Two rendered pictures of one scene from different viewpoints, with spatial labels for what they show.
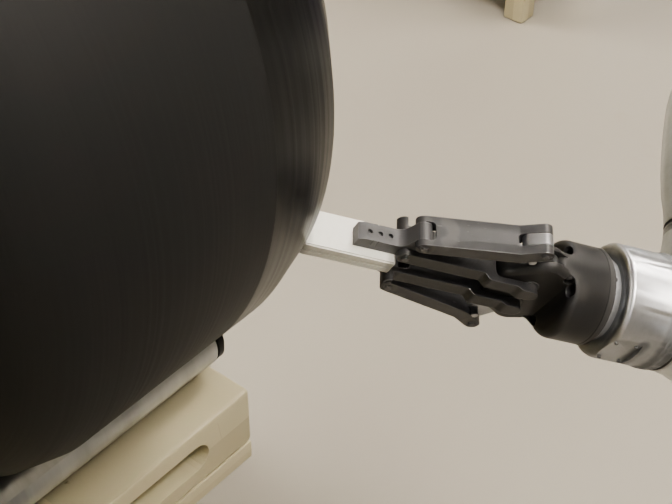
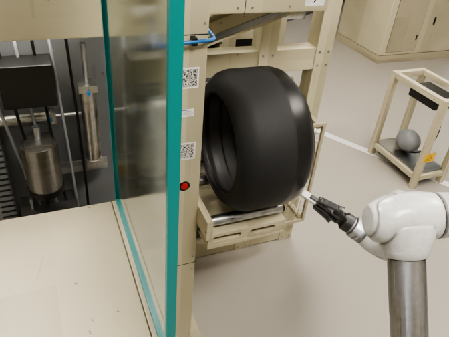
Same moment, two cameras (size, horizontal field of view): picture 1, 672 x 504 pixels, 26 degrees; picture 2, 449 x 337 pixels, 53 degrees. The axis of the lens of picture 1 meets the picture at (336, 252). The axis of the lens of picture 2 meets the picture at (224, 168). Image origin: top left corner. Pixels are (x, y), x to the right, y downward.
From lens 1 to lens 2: 83 cm
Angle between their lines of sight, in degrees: 21
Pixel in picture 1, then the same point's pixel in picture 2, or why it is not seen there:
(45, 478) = (245, 216)
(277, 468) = (301, 261)
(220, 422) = (278, 222)
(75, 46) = (269, 147)
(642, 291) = (359, 226)
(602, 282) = (351, 221)
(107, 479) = (255, 222)
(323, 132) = (305, 174)
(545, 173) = not seen: hidden behind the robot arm
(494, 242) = (333, 206)
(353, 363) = (329, 247)
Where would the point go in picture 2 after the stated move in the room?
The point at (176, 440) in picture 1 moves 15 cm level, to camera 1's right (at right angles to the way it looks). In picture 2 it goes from (269, 221) to (303, 235)
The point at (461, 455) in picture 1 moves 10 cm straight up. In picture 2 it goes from (344, 276) to (347, 265)
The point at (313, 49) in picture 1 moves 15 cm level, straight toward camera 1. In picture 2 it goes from (307, 160) to (293, 180)
